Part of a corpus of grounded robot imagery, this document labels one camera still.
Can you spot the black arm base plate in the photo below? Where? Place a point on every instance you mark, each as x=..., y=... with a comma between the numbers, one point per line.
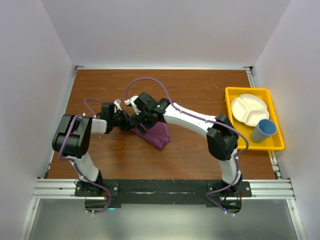
x=176, y=192

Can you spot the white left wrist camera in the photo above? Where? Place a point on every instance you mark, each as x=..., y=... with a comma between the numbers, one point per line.
x=117, y=104

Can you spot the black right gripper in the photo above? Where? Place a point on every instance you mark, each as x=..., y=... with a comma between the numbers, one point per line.
x=136, y=120

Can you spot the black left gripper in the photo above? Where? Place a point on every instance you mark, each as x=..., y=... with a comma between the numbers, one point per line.
x=127, y=123

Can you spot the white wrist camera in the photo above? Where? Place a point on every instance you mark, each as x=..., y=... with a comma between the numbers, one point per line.
x=117, y=104
x=131, y=103

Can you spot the purple cloth napkin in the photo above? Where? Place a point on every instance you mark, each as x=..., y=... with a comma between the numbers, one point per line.
x=158, y=136

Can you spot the yellow plastic tray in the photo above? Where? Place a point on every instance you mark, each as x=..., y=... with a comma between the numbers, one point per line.
x=273, y=143

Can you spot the white divided plate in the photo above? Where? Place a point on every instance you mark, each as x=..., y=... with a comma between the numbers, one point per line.
x=249, y=109

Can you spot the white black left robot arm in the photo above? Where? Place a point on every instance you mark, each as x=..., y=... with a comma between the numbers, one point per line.
x=72, y=140

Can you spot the blue plastic cup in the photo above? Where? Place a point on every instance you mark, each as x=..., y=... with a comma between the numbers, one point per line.
x=264, y=129

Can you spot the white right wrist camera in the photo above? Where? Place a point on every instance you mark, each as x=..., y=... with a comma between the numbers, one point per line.
x=131, y=103

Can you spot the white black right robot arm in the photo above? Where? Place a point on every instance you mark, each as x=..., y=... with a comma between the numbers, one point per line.
x=221, y=137

